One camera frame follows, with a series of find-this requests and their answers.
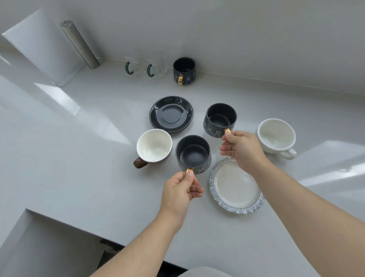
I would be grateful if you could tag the person's right thumb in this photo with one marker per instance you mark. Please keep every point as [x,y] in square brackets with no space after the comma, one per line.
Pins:
[229,137]

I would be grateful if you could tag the white panel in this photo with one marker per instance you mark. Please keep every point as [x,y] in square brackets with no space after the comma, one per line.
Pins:
[42,45]

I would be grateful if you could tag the white ceramic cup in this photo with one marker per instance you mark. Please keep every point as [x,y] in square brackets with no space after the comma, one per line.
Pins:
[275,135]

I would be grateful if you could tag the person's left thumb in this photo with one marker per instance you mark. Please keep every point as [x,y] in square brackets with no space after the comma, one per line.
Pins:
[186,177]

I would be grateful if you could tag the person's left forearm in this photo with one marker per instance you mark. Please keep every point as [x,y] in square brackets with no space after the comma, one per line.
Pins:
[139,251]

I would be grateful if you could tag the black saucer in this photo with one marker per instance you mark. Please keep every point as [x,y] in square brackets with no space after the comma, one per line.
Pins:
[171,114]

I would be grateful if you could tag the person's right hand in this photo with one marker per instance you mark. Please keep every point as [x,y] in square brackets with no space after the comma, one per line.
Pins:
[246,149]

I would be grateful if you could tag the clear glass plate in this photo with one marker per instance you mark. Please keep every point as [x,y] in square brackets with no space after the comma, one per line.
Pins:
[235,187]

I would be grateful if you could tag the brown cup with white inside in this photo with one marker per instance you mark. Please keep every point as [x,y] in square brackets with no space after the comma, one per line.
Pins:
[154,145]

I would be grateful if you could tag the person's left hand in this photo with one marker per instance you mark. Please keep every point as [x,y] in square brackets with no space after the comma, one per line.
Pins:
[175,197]

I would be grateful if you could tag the person's right forearm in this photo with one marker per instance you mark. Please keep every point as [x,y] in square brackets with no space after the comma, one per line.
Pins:
[308,217]

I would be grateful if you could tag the steel cylinder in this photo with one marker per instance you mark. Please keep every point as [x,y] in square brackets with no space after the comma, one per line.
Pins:
[79,44]

